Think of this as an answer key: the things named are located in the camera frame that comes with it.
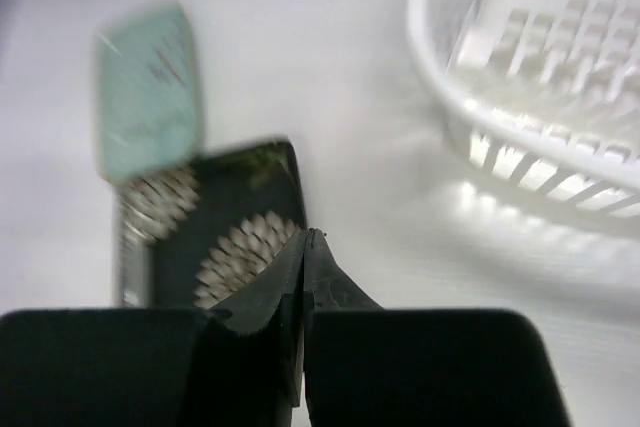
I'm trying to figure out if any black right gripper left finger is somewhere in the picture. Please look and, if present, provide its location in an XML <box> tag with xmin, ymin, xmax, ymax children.
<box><xmin>1</xmin><ymin>234</ymin><xmax>305</xmax><ymax>426</ymax></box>

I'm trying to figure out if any black floral square plate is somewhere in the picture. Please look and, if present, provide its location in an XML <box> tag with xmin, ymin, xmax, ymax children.
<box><xmin>114</xmin><ymin>136</ymin><xmax>307</xmax><ymax>310</ymax></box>

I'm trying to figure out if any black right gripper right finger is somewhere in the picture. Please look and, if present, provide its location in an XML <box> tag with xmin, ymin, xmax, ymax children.
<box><xmin>303</xmin><ymin>229</ymin><xmax>570</xmax><ymax>426</ymax></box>

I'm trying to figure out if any white plastic dish rack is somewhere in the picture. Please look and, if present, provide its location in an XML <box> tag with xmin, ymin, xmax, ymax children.
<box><xmin>406</xmin><ymin>0</ymin><xmax>639</xmax><ymax>219</ymax></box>

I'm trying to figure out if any light green rectangular plate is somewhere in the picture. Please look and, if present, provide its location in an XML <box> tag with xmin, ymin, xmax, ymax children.
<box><xmin>94</xmin><ymin>0</ymin><xmax>203</xmax><ymax>185</ymax></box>

